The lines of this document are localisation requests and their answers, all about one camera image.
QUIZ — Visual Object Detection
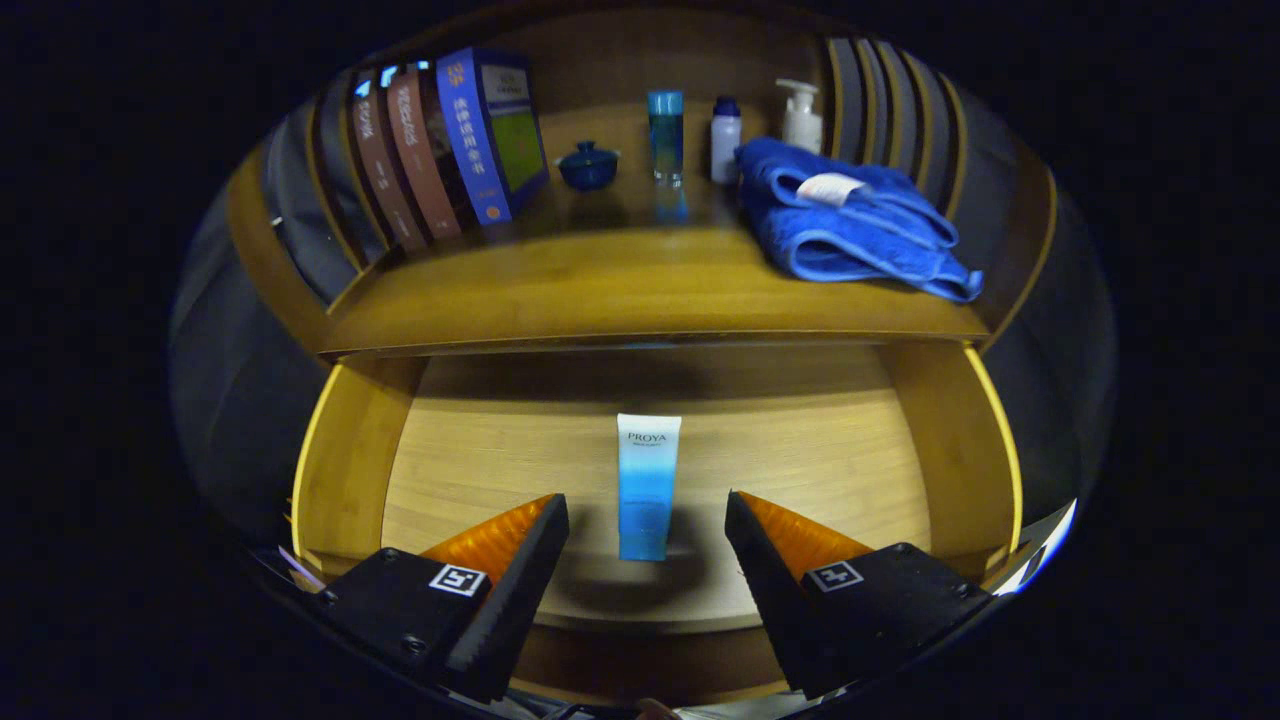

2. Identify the white bottle blue cap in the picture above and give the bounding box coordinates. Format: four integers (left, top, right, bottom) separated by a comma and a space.
710, 96, 743, 185

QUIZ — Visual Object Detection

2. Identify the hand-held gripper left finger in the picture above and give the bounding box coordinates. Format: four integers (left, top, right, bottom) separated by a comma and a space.
315, 493, 571, 704

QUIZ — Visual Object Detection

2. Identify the wooden cabinet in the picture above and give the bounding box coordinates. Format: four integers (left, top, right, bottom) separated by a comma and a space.
225, 10, 1061, 361

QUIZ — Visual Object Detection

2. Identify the blue folded towel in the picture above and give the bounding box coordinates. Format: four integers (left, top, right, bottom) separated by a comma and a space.
735, 136, 985, 304

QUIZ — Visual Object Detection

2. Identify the blue lidded teacup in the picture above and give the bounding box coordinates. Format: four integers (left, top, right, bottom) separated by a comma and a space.
556, 140, 621, 193

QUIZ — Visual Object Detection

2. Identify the reddish brown book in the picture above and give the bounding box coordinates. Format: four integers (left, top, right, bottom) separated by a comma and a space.
385, 62, 466, 241

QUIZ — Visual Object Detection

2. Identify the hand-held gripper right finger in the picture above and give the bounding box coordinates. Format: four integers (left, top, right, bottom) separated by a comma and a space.
725, 490, 993, 701

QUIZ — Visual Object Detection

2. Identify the teal glass bottle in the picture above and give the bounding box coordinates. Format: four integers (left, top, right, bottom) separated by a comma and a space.
647, 90, 686, 188

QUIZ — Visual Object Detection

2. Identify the thick blue book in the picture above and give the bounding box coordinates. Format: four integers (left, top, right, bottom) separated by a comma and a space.
436, 46, 551, 227

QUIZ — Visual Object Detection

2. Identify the wooden drawer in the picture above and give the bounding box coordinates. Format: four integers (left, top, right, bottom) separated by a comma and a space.
290, 340, 1026, 706

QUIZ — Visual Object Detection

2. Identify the dark brown book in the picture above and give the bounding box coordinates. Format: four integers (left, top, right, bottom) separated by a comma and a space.
348, 70, 426, 251

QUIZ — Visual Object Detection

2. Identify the blue white cosmetic tube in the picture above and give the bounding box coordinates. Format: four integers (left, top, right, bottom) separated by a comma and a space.
616, 413, 683, 563

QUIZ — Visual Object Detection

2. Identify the white pump bottle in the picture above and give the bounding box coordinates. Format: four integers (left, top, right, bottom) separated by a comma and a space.
775, 78, 824, 154

